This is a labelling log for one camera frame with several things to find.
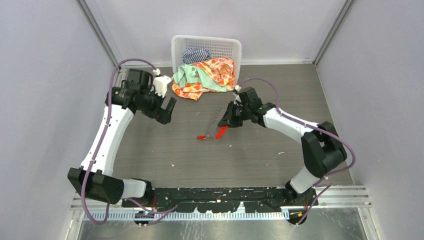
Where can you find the white slotted cable duct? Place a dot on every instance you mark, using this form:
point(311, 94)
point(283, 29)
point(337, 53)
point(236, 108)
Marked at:
point(141, 216)

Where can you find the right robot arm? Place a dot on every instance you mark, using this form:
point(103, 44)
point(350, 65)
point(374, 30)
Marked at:
point(321, 150)

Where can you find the orange floral cloth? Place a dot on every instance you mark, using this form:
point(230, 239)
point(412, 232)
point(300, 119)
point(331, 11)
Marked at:
point(222, 70)

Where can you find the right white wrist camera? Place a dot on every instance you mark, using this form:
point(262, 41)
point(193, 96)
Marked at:
point(236, 91)

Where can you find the metal keyring holder red handle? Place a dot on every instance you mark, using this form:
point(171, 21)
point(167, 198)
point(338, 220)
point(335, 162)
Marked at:
point(215, 131)

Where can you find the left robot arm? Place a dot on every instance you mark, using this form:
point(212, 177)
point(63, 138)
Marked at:
point(139, 92)

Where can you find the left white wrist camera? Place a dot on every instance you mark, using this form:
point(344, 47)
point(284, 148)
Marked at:
point(160, 83)

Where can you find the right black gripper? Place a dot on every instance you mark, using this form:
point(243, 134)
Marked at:
point(229, 118)

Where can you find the key with red tag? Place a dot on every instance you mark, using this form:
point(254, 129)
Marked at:
point(201, 137)

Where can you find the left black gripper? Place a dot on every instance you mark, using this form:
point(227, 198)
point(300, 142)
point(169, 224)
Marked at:
point(164, 115)

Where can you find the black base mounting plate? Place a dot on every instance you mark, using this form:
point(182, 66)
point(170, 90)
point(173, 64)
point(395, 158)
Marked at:
point(222, 199)

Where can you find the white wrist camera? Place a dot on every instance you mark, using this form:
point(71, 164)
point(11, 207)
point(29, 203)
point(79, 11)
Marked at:
point(236, 91)
point(160, 83)

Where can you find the blue striped cloth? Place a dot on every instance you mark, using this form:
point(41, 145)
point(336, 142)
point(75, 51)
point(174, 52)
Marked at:
point(195, 55)

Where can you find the mint green cloth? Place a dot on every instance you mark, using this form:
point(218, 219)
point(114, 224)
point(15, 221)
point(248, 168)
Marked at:
point(191, 78)

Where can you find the white plastic laundry basket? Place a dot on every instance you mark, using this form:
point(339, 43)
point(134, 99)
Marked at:
point(217, 46)

